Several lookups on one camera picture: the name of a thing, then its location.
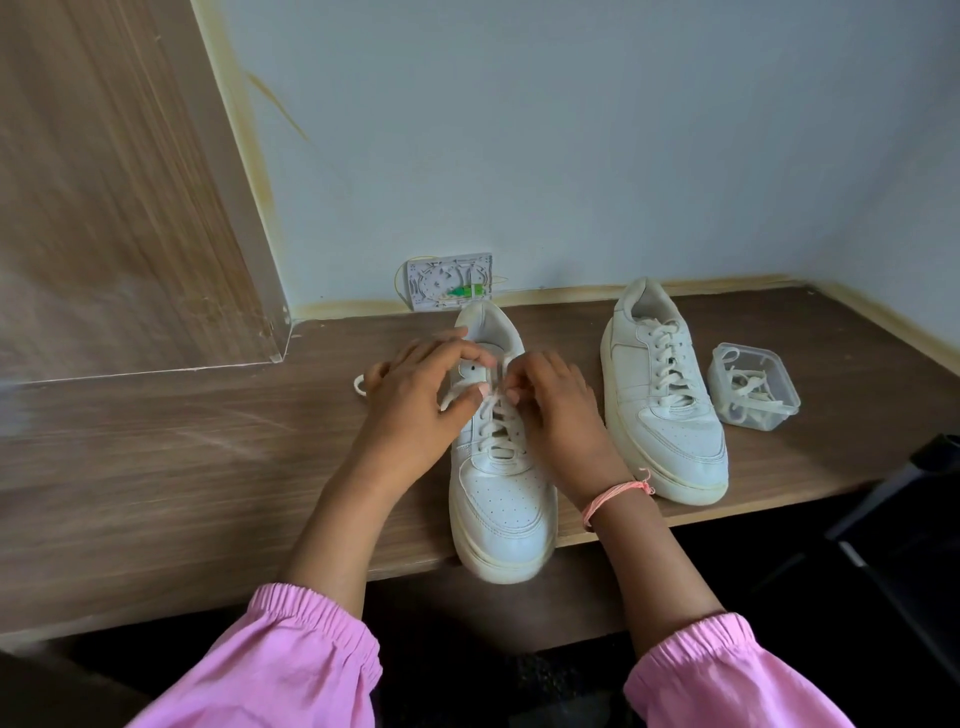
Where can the person's left forearm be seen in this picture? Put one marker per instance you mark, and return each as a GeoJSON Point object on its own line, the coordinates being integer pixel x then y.
{"type": "Point", "coordinates": [349, 525]}

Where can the wooden cabinet panel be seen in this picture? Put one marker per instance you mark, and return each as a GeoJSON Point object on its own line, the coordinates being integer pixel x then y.
{"type": "Point", "coordinates": [112, 187]}

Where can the person's right hand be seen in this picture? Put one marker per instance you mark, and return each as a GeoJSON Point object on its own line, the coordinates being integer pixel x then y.
{"type": "Point", "coordinates": [566, 435]}

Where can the person's right thumb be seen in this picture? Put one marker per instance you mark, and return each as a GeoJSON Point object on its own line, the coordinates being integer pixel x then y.
{"type": "Point", "coordinates": [514, 397]}

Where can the black chair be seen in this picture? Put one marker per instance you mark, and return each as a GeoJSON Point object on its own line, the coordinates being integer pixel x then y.
{"type": "Point", "coordinates": [907, 547]}

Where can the white shoelace in container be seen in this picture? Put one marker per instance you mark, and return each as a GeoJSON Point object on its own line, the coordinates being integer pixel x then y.
{"type": "Point", "coordinates": [750, 386]}

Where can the pink sleeve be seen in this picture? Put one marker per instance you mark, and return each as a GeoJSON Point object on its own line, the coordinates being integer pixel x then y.
{"type": "Point", "coordinates": [277, 667]}
{"type": "Point", "coordinates": [720, 675]}

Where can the white sneaker fully laced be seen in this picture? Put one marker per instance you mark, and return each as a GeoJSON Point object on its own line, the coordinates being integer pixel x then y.
{"type": "Point", "coordinates": [675, 450]}

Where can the person's right forearm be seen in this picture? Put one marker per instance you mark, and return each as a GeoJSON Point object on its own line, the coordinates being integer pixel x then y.
{"type": "Point", "coordinates": [649, 570]}

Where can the person's left thumb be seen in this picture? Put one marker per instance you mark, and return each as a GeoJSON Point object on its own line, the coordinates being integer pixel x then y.
{"type": "Point", "coordinates": [466, 401]}

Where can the pink right sleeve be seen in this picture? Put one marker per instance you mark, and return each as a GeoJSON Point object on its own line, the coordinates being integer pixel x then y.
{"type": "Point", "coordinates": [720, 675]}

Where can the pink left sleeve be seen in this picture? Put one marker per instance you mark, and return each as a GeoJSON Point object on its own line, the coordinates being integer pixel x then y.
{"type": "Point", "coordinates": [277, 667]}

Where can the white sneaker partly laced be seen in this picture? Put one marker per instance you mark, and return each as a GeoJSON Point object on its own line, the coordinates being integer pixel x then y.
{"type": "Point", "coordinates": [502, 510]}

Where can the white tied shoelace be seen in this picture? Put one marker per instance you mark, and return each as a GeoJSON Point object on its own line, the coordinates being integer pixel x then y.
{"type": "Point", "coordinates": [670, 367]}

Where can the clear plastic container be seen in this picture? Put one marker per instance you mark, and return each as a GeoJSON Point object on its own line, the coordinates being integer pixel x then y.
{"type": "Point", "coordinates": [780, 394]}

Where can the white shoelace being threaded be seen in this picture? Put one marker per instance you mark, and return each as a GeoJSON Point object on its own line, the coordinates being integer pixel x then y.
{"type": "Point", "coordinates": [499, 431]}

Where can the white wall socket plate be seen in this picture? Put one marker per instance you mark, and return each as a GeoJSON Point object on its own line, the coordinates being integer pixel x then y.
{"type": "Point", "coordinates": [427, 274]}

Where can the person's left hand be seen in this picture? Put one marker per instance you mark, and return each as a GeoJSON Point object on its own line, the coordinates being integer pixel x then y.
{"type": "Point", "coordinates": [405, 420]}

